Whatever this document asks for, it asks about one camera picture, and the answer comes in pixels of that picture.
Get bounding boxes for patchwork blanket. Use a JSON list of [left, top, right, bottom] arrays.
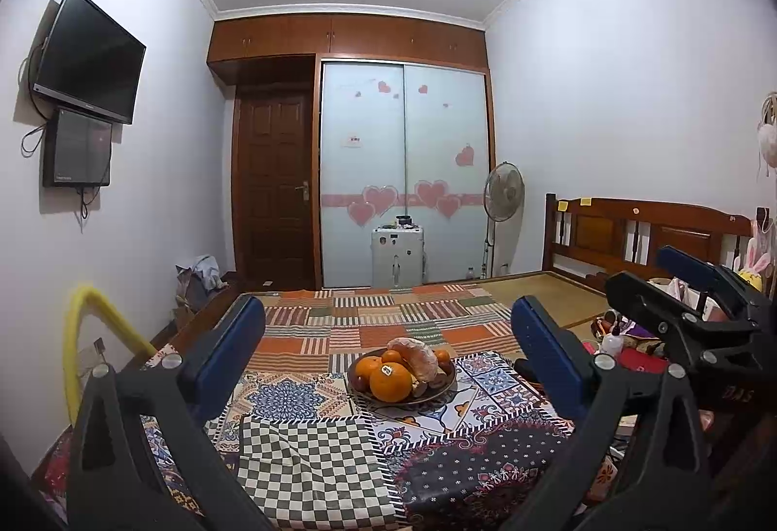
[[36, 283, 638, 531]]

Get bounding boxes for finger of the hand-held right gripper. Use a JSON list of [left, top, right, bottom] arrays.
[[656, 244, 769, 319], [604, 271, 761, 355]]

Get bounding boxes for wooden overhead cabinets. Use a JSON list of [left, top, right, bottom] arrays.
[[206, 12, 490, 90]]

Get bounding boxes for wall television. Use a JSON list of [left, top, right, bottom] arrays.
[[32, 0, 147, 125]]

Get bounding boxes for sliding wardrobe with heart stickers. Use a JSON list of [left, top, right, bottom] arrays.
[[319, 60, 491, 290]]

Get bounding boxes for straw bed mat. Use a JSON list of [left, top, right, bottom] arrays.
[[478, 271, 609, 345]]

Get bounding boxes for brown wooden door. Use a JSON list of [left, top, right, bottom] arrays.
[[232, 86, 318, 290]]

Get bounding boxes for pile of clothes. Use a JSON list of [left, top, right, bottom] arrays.
[[175, 256, 221, 311]]

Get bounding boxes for standing fan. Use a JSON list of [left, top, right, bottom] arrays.
[[482, 162, 525, 280]]

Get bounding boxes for dark brown plate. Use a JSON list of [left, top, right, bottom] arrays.
[[347, 347, 458, 408]]

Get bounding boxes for yellow foam tube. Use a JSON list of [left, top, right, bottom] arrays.
[[66, 283, 157, 426]]

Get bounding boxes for wooden bed footboard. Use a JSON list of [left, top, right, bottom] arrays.
[[146, 276, 245, 365]]

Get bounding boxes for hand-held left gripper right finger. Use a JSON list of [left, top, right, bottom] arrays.
[[510, 295, 712, 531]]

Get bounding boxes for wall hanging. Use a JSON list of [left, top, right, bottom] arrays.
[[756, 90, 777, 169]]

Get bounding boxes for plush bunny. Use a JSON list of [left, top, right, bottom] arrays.
[[731, 236, 773, 292]]

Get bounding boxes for wooden bed headboard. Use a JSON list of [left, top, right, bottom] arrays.
[[543, 193, 755, 282]]

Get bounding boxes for small wall monitor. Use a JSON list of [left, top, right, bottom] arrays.
[[42, 107, 114, 188]]

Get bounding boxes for large mandarin orange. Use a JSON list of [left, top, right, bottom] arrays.
[[355, 356, 385, 385]]

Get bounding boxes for orange with white sticker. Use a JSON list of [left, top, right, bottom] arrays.
[[369, 362, 414, 404]]

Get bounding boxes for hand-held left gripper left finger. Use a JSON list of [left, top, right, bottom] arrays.
[[67, 297, 268, 531]]

